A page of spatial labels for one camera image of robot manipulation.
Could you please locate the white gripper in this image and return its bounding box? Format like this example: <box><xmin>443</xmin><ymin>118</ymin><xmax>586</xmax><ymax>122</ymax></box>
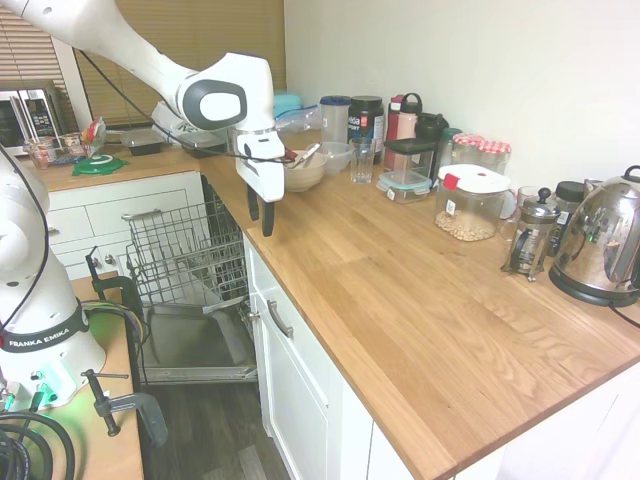
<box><xmin>233</xmin><ymin>128</ymin><xmax>287</xmax><ymax>238</ymax></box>

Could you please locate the silver metal fork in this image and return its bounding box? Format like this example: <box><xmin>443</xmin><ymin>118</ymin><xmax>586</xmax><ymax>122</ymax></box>
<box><xmin>294</xmin><ymin>142</ymin><xmax>322</xmax><ymax>169</ymax></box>

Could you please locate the stainless dishwasher door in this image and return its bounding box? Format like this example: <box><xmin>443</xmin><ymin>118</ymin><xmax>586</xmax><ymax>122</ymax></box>
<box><xmin>141</xmin><ymin>301</ymin><xmax>260</xmax><ymax>385</ymax></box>

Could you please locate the beige ceramic bowl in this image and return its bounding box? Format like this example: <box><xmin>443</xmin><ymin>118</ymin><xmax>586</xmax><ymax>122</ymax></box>
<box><xmin>283</xmin><ymin>149</ymin><xmax>329</xmax><ymax>194</ymax></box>

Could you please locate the black container clear lid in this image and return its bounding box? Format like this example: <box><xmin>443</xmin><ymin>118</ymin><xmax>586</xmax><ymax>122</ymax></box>
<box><xmin>119</xmin><ymin>128</ymin><xmax>164</xmax><ymax>157</ymax></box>
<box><xmin>180</xmin><ymin>132</ymin><xmax>229</xmax><ymax>160</ymax></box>

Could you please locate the clear plastic bowl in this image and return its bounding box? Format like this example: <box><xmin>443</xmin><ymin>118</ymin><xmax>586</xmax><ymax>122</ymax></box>
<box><xmin>316</xmin><ymin>141</ymin><xmax>356</xmax><ymax>177</ymax></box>

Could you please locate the clear zip bag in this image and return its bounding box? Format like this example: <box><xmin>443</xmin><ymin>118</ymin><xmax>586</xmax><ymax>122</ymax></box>
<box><xmin>273</xmin><ymin>104</ymin><xmax>323</xmax><ymax>136</ymax></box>

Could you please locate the clear drinking glass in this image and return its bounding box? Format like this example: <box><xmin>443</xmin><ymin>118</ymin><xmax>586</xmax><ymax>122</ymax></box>
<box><xmin>349</xmin><ymin>138</ymin><xmax>377</xmax><ymax>185</ymax></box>

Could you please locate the teal plastic container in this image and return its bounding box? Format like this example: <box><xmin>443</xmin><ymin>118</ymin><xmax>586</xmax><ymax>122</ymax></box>
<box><xmin>273</xmin><ymin>91</ymin><xmax>304</xmax><ymax>119</ymax></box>

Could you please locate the clear pitcher blue lid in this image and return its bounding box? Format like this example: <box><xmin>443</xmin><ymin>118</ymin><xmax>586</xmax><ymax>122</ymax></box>
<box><xmin>319</xmin><ymin>94</ymin><xmax>353</xmax><ymax>147</ymax></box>

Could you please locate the white cabinet under snacks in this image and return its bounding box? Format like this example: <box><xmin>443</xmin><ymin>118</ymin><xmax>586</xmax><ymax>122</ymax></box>
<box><xmin>43</xmin><ymin>169</ymin><xmax>207</xmax><ymax>282</ymax></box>

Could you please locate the black Vega protein tub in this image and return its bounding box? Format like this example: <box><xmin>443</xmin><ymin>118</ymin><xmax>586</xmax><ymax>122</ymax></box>
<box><xmin>347</xmin><ymin>95</ymin><xmax>387</xmax><ymax>152</ymax></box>

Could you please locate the glass container blue-clip lid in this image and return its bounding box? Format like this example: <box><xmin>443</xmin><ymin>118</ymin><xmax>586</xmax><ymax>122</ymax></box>
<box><xmin>375</xmin><ymin>170</ymin><xmax>433</xmax><ymax>205</ymax></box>

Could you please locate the clear canister black lid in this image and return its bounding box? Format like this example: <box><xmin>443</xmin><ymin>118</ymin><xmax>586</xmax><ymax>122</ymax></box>
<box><xmin>383</xmin><ymin>137</ymin><xmax>437</xmax><ymax>180</ymax></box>

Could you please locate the red water bottle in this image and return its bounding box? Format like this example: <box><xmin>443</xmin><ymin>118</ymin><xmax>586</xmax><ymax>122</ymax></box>
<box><xmin>385</xmin><ymin>94</ymin><xmax>404</xmax><ymax>144</ymax></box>

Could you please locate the green round container lid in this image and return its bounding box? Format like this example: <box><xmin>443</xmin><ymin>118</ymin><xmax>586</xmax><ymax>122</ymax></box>
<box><xmin>71</xmin><ymin>153</ymin><xmax>131</xmax><ymax>178</ymax></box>

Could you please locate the tall black C-clamp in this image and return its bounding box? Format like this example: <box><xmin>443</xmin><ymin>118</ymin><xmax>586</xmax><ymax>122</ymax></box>
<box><xmin>84</xmin><ymin>246</ymin><xmax>145</xmax><ymax>387</ymax></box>

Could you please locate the pink bottle black cap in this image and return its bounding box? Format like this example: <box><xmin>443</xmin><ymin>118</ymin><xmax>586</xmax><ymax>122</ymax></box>
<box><xmin>397</xmin><ymin>92</ymin><xmax>425</xmax><ymax>142</ymax></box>

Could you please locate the red snack bag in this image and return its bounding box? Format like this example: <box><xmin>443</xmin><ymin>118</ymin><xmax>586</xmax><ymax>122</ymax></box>
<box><xmin>79</xmin><ymin>116</ymin><xmax>108</xmax><ymax>159</ymax></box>

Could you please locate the black shaker bottle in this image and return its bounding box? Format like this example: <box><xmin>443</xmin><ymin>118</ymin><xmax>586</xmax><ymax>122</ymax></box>
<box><xmin>415</xmin><ymin>112</ymin><xmax>450</xmax><ymax>147</ymax></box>

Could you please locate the white cabinet under bottles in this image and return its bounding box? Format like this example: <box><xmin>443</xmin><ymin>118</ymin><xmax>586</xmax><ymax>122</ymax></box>
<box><xmin>241</xmin><ymin>233</ymin><xmax>640</xmax><ymax>480</ymax></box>

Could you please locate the wide wooden window blind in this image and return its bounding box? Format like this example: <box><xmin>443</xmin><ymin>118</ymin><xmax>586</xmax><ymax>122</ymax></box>
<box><xmin>73</xmin><ymin>0</ymin><xmax>288</xmax><ymax>129</ymax></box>

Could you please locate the wooden robot mounting table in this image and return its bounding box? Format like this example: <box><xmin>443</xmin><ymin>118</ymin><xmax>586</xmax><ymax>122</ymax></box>
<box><xmin>0</xmin><ymin>276</ymin><xmax>147</xmax><ymax>480</ymax></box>

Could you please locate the clear canister white lid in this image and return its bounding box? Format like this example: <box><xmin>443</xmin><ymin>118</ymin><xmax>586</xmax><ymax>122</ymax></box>
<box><xmin>433</xmin><ymin>163</ymin><xmax>512</xmax><ymax>243</ymax></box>

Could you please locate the jar red gingham lid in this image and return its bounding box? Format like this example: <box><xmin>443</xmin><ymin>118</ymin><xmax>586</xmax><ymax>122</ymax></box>
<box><xmin>451</xmin><ymin>132</ymin><xmax>484</xmax><ymax>169</ymax></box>
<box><xmin>476</xmin><ymin>138</ymin><xmax>513</xmax><ymax>177</ymax></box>

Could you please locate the clear glass dish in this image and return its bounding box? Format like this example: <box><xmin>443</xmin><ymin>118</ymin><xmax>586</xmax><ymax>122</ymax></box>
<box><xmin>21</xmin><ymin>134</ymin><xmax>87</xmax><ymax>172</ymax></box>

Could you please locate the short black C-clamp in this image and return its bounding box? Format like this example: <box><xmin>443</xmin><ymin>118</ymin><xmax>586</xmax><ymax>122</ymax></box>
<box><xmin>81</xmin><ymin>368</ymin><xmax>169</xmax><ymax>449</ymax></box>

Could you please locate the clear glass measuring mug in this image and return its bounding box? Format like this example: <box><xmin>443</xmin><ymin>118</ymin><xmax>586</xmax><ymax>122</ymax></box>
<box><xmin>498</xmin><ymin>185</ymin><xmax>539</xmax><ymax>242</ymax></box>

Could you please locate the stainless microwave oven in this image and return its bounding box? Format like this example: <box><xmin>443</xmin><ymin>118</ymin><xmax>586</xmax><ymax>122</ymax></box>
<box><xmin>0</xmin><ymin>81</ymin><xmax>67</xmax><ymax>158</ymax></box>

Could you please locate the glass French press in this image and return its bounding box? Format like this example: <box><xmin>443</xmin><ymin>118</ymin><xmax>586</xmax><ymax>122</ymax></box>
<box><xmin>500</xmin><ymin>187</ymin><xmax>562</xmax><ymax>284</ymax></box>

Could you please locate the narrow wooden window blind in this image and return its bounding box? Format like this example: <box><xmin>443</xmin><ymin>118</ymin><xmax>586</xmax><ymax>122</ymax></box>
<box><xmin>0</xmin><ymin>7</ymin><xmax>66</xmax><ymax>95</ymax></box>

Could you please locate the jar with black lid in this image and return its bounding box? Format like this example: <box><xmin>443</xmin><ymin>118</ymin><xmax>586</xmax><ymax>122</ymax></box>
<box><xmin>548</xmin><ymin>180</ymin><xmax>587</xmax><ymax>259</ymax></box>

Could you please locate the stainless steel electric kettle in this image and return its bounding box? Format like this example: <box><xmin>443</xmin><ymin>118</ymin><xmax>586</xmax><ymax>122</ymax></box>
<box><xmin>548</xmin><ymin>164</ymin><xmax>640</xmax><ymax>308</ymax></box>

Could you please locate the grey wire dishwasher rack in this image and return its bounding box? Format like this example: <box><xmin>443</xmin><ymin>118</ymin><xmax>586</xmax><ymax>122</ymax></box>
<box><xmin>124</xmin><ymin>187</ymin><xmax>250</xmax><ymax>307</ymax></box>

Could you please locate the steel drawer bar handle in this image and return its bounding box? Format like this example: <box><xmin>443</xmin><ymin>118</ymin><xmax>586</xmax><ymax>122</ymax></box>
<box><xmin>265</xmin><ymin>299</ymin><xmax>296</xmax><ymax>340</ymax></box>
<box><xmin>120</xmin><ymin>208</ymin><xmax>164</xmax><ymax>223</ymax></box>

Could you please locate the coloured wire bundle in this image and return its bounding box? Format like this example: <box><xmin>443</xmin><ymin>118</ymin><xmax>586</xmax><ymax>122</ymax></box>
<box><xmin>79</xmin><ymin>298</ymin><xmax>152</xmax><ymax>347</ymax></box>

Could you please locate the black cable coil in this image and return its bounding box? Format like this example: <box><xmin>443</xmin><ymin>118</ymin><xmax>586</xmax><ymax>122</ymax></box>
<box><xmin>0</xmin><ymin>408</ymin><xmax>77</xmax><ymax>480</ymax></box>

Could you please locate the black kettle power cord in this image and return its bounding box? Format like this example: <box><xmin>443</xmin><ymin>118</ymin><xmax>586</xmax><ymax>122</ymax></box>
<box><xmin>606</xmin><ymin>301</ymin><xmax>640</xmax><ymax>330</ymax></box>

